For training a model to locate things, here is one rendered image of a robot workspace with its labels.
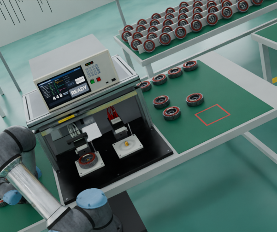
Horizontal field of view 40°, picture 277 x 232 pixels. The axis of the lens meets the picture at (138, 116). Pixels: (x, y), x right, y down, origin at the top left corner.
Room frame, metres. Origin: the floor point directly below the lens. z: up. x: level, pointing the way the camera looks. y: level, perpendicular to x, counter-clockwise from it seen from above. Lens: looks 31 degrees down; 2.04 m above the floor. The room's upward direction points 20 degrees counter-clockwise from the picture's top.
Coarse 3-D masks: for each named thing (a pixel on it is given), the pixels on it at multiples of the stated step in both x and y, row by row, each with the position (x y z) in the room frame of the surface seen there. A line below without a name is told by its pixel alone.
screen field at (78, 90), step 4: (84, 84) 1.97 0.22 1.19; (72, 88) 1.95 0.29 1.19; (76, 88) 1.96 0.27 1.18; (80, 88) 1.96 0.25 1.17; (84, 88) 1.96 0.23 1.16; (88, 88) 1.97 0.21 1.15; (72, 92) 1.95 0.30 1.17; (76, 92) 1.96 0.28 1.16; (80, 92) 1.96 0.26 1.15; (72, 96) 1.95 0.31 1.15
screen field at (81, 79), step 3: (78, 78) 1.96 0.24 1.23; (81, 78) 1.96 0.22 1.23; (72, 81) 1.96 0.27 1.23; (75, 81) 1.96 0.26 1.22; (78, 81) 1.96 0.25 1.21; (81, 81) 1.96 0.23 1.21; (66, 84) 1.95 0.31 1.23; (69, 84) 1.95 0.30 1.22; (72, 84) 1.96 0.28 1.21; (75, 84) 1.96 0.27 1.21
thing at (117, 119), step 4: (108, 120) 2.00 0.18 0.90; (112, 120) 1.94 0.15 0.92; (116, 120) 1.93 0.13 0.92; (120, 120) 1.91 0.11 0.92; (112, 124) 1.90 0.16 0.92; (116, 124) 1.89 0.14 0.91; (120, 124) 1.90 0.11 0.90; (116, 128) 1.89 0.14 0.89; (120, 128) 1.89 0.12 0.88; (124, 128) 1.88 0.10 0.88; (116, 132) 1.87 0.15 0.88
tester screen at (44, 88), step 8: (72, 72) 1.96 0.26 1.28; (80, 72) 1.97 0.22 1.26; (56, 80) 1.94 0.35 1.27; (64, 80) 1.95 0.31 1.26; (72, 80) 1.96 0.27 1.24; (40, 88) 1.93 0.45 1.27; (48, 88) 1.94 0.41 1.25; (56, 88) 1.94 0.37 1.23; (64, 88) 1.95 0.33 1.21; (48, 96) 1.93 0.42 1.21; (64, 96) 1.94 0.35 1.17; (48, 104) 1.93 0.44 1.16; (56, 104) 1.94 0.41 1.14
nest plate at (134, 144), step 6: (126, 138) 1.92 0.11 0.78; (132, 138) 1.90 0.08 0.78; (114, 144) 1.90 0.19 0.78; (120, 144) 1.88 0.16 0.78; (132, 144) 1.84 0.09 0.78; (138, 144) 1.82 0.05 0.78; (120, 150) 1.82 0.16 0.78; (126, 150) 1.80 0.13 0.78; (132, 150) 1.78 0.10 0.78; (120, 156) 1.77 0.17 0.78
